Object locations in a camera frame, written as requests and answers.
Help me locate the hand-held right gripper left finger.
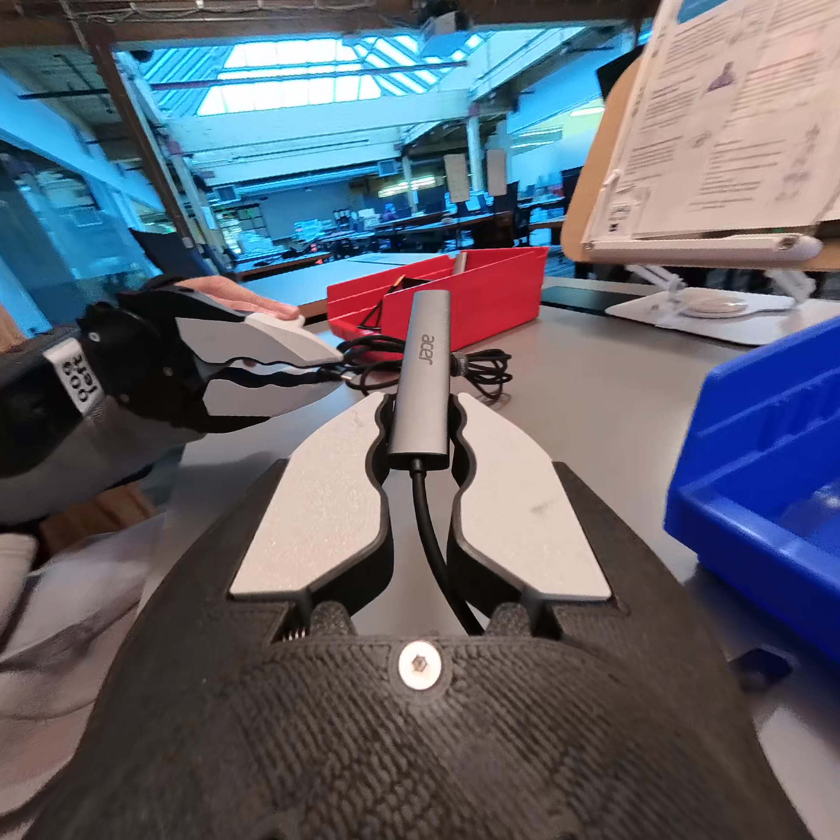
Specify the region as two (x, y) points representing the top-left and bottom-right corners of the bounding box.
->
(230, 392), (395, 618)

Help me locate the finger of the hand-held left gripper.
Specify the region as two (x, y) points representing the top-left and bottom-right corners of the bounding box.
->
(176, 313), (343, 367)
(203, 363), (343, 434)

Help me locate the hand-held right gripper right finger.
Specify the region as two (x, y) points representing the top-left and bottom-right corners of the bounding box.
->
(448, 392), (613, 618)

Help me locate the black hub cable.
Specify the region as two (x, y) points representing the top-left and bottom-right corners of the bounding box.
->
(410, 456), (487, 636)

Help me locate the grey usb hub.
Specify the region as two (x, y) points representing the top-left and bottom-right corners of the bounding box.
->
(386, 290), (454, 471)

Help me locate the red plastic bin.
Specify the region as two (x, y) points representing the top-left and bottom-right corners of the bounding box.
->
(326, 247), (550, 352)

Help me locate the grey desk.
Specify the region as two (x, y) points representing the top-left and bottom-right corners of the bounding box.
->
(131, 252), (840, 840)

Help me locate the person's left hand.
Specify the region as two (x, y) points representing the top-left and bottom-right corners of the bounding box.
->
(176, 275), (300, 322)

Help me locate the blue plastic bin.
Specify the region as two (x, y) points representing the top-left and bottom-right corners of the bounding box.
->
(664, 315), (840, 664)

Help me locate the person's pale clothing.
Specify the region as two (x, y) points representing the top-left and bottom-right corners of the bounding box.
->
(0, 489), (173, 840)

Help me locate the wooden document stand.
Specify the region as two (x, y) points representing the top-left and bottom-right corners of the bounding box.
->
(561, 62), (840, 347)

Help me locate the ceiling projector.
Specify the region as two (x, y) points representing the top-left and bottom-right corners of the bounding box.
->
(420, 9), (471, 57)

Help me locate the black monitor panel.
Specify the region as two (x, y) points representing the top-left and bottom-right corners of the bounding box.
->
(596, 46), (647, 101)

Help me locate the black and red cable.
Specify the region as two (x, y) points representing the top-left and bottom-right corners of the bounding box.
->
(356, 276), (409, 337)

